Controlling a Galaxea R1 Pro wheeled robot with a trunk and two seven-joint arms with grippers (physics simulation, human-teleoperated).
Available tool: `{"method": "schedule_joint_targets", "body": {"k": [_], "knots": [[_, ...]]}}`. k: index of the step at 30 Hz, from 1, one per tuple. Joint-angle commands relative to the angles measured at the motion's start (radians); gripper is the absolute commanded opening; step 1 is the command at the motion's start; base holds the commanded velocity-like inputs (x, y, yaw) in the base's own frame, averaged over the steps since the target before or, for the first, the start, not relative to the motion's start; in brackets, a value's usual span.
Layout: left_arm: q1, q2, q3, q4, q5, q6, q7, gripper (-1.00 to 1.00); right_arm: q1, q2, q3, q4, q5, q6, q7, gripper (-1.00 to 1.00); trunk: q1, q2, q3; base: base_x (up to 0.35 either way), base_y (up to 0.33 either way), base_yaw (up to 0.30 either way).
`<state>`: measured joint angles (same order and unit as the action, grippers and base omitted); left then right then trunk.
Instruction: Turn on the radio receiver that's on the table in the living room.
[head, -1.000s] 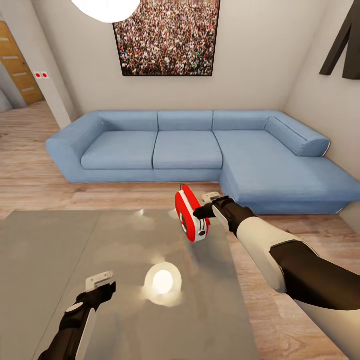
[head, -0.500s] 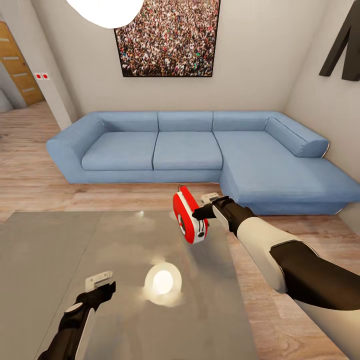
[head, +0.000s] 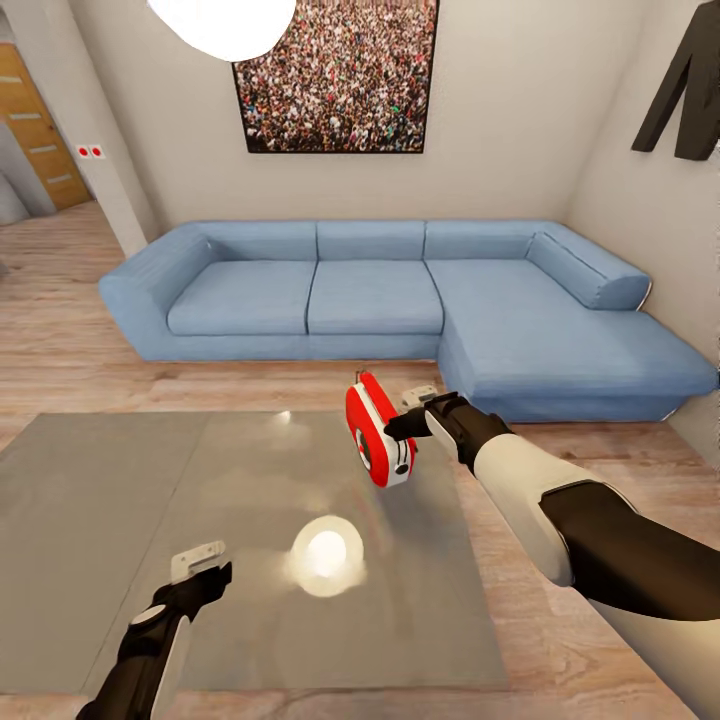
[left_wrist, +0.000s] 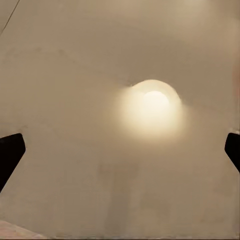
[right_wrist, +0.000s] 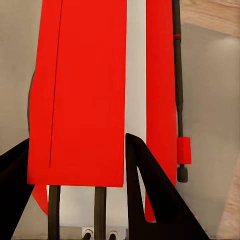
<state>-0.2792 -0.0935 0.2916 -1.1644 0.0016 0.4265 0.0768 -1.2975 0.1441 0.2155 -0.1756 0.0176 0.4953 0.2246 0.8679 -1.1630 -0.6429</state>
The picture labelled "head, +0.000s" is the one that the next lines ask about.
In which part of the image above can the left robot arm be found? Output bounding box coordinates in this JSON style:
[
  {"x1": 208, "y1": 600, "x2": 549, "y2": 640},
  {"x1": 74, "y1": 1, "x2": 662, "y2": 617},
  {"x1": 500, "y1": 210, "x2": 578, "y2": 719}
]
[{"x1": 75, "y1": 541, "x2": 232, "y2": 720}]

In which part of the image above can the radio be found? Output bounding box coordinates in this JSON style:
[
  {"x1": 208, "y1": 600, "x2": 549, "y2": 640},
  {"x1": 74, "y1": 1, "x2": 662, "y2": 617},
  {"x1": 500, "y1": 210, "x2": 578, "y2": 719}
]
[{"x1": 346, "y1": 372, "x2": 419, "y2": 488}]

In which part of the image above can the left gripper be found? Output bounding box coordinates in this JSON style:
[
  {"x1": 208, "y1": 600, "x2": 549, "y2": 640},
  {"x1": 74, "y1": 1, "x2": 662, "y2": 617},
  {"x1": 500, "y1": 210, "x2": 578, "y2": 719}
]
[{"x1": 153, "y1": 561, "x2": 232, "y2": 615}]

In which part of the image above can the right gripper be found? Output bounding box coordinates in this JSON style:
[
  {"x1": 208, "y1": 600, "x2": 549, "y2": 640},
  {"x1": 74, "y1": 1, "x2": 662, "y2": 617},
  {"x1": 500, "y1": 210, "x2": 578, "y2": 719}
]
[{"x1": 383, "y1": 408, "x2": 428, "y2": 441}]

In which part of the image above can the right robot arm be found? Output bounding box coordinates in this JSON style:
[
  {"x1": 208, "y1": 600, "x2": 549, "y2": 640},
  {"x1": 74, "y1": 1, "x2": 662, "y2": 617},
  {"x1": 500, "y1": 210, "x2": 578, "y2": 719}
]
[{"x1": 383, "y1": 386, "x2": 720, "y2": 720}]

